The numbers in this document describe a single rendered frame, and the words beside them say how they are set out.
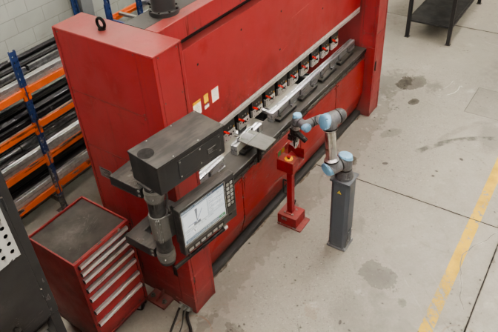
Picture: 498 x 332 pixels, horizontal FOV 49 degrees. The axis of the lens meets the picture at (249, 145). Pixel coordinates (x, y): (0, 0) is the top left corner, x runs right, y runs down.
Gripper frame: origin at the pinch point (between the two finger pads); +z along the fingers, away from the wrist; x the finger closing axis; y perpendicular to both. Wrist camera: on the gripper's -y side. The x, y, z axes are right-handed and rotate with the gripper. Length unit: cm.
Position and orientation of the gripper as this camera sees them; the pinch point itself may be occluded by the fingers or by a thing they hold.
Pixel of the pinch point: (296, 147)
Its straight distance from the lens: 470.6
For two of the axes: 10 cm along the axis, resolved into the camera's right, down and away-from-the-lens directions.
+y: -8.3, -3.7, 4.1
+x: -5.5, 5.3, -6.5
